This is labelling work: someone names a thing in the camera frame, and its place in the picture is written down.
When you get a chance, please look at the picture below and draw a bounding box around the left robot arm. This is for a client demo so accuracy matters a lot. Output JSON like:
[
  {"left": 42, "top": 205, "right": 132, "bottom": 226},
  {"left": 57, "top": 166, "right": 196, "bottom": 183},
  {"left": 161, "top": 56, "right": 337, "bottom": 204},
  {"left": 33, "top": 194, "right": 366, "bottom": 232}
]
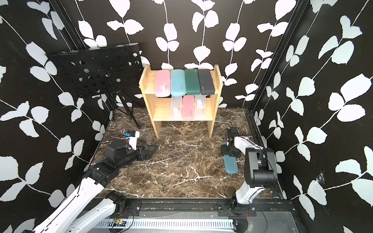
[{"left": 32, "top": 137, "right": 158, "bottom": 233}]

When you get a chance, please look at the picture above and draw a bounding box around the pink pencil case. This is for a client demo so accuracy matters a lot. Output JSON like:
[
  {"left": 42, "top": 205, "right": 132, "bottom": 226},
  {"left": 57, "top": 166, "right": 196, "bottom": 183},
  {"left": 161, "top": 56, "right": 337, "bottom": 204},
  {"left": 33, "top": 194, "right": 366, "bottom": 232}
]
[
  {"left": 182, "top": 95, "right": 195, "bottom": 120},
  {"left": 154, "top": 70, "right": 171, "bottom": 98}
]

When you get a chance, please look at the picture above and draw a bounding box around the teal pencil case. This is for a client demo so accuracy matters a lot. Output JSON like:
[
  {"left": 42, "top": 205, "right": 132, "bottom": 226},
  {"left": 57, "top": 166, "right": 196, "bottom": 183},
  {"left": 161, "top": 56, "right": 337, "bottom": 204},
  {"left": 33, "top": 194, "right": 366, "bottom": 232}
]
[{"left": 223, "top": 155, "right": 238, "bottom": 174}]

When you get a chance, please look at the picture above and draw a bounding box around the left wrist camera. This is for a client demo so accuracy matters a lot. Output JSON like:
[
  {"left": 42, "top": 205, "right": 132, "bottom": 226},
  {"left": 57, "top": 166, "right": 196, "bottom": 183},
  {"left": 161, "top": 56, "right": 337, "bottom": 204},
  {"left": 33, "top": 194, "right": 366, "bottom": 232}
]
[{"left": 125, "top": 131, "right": 140, "bottom": 150}]

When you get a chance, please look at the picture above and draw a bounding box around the small circuit board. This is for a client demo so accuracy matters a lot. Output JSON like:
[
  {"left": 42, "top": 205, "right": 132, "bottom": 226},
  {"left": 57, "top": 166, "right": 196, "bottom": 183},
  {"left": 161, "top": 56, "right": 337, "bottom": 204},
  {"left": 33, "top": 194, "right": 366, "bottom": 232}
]
[{"left": 108, "top": 218, "right": 127, "bottom": 228}]

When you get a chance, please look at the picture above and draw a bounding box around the dark grey pencil case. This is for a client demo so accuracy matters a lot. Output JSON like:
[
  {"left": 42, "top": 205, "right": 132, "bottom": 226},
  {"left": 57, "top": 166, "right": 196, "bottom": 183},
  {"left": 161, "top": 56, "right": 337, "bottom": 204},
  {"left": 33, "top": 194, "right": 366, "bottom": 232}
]
[{"left": 198, "top": 70, "right": 215, "bottom": 95}]

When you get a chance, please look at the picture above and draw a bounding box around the black perforated music stand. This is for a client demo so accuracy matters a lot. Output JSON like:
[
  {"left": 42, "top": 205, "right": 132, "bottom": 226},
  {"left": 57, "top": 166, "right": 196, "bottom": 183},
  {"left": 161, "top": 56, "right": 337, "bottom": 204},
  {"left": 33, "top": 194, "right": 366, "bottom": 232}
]
[{"left": 47, "top": 43, "right": 143, "bottom": 119}]

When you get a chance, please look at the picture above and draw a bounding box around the clear pencil case right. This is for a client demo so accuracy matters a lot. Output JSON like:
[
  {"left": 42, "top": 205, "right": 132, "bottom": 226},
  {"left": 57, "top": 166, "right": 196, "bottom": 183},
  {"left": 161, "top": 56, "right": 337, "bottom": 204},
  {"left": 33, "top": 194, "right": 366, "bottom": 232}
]
[{"left": 195, "top": 95, "right": 207, "bottom": 118}]

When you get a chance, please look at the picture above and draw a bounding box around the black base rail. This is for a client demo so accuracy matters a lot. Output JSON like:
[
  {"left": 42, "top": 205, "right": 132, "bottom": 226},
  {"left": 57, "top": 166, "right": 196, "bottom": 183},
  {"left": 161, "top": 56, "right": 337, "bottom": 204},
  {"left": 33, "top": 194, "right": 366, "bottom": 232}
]
[{"left": 98, "top": 197, "right": 295, "bottom": 219}]

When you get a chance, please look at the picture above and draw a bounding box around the light blue pencil case top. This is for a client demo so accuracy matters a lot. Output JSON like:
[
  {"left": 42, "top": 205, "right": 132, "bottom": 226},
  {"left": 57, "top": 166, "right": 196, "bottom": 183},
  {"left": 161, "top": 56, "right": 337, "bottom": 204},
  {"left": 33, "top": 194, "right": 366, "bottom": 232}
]
[{"left": 171, "top": 70, "right": 186, "bottom": 97}]

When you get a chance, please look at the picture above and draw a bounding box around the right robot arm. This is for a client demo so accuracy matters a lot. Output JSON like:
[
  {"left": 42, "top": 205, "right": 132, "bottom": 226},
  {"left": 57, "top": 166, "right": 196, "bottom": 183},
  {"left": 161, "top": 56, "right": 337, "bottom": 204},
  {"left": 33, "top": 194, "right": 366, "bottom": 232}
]
[{"left": 220, "top": 126, "right": 278, "bottom": 208}]

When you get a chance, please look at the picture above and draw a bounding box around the pink pencil case top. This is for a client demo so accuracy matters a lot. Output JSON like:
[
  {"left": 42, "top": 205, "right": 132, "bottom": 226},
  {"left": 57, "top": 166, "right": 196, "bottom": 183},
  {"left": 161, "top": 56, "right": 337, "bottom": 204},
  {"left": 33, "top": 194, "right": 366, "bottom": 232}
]
[{"left": 154, "top": 70, "right": 171, "bottom": 98}]

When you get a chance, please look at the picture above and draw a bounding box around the dark green pencil case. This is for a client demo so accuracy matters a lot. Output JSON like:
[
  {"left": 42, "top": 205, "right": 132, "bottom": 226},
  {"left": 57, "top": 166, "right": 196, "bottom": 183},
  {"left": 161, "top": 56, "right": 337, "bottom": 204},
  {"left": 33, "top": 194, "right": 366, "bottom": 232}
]
[{"left": 185, "top": 69, "right": 201, "bottom": 95}]

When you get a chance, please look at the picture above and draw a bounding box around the white ribbed cable duct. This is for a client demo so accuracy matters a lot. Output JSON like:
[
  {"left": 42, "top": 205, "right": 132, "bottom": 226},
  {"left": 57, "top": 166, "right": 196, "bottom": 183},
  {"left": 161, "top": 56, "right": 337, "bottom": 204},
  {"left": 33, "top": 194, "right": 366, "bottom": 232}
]
[{"left": 93, "top": 218, "right": 236, "bottom": 231}]

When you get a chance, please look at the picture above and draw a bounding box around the frosted clear pencil case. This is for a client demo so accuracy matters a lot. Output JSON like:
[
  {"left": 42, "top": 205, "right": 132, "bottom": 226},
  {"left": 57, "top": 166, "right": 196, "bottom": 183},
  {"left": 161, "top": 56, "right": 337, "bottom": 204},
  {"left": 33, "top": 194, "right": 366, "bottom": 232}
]
[{"left": 170, "top": 96, "right": 182, "bottom": 121}]

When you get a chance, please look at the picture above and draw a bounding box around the wooden two-tier shelf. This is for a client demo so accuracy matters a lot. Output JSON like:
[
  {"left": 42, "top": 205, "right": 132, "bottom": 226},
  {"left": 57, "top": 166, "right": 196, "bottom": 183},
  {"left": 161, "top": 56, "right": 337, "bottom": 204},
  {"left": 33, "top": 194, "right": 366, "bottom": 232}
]
[{"left": 139, "top": 64, "right": 223, "bottom": 138}]

